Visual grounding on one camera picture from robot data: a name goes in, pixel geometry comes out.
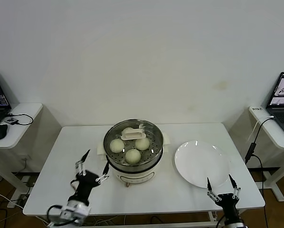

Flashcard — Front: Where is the white side table with mouse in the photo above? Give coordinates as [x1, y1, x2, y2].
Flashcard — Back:
[0, 102, 44, 190]

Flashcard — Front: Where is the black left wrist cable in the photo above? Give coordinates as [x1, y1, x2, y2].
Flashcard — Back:
[46, 179, 79, 228]

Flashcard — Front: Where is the white floor power strip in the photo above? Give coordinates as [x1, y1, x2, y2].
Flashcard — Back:
[20, 175, 37, 188]

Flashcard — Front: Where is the round glass pot lid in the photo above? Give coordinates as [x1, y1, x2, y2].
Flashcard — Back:
[104, 118, 164, 166]

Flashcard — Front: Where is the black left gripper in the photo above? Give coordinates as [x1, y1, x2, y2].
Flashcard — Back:
[69, 149, 109, 202]

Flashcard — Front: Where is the white electric cooker pot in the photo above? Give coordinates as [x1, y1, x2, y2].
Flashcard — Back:
[97, 133, 172, 189]

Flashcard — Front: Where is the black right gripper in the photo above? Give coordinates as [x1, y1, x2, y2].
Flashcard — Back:
[207, 174, 242, 221]

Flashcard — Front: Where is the black hub with cable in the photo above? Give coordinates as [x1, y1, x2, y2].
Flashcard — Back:
[4, 113, 35, 126]

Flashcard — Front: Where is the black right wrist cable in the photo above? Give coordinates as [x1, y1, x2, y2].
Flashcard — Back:
[215, 213, 226, 228]

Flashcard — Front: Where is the round white plate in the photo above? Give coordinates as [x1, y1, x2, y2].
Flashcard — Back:
[174, 140, 231, 190]

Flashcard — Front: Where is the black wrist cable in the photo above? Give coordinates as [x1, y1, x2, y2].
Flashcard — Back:
[46, 179, 79, 228]
[215, 213, 226, 228]

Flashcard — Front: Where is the white main table frame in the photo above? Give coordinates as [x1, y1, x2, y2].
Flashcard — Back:
[80, 211, 222, 228]

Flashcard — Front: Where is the stainless steel steamer basket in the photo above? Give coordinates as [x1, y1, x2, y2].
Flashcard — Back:
[103, 119, 164, 172]

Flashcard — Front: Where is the black cable with adapter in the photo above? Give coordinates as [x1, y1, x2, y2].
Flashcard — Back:
[245, 116, 275, 228]

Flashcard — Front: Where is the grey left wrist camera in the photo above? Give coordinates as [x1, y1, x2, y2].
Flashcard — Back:
[60, 204, 92, 221]

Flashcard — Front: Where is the thin white cable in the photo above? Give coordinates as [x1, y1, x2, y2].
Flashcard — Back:
[248, 116, 275, 143]

